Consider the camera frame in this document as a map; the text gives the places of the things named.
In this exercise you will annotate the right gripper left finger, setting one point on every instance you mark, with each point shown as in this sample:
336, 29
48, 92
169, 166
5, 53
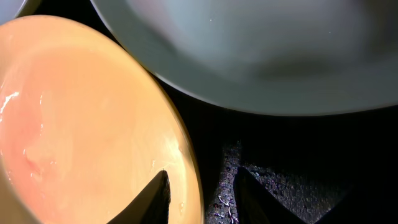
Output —
150, 206

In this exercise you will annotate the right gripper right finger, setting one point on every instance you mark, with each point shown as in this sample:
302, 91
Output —
255, 205

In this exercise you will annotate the yellow plate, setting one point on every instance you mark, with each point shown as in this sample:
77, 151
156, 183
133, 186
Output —
84, 128

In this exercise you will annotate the light blue plate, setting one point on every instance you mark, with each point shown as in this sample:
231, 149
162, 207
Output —
273, 57
11, 9

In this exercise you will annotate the black round serving tray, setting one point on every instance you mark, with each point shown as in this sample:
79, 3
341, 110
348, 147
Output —
333, 168

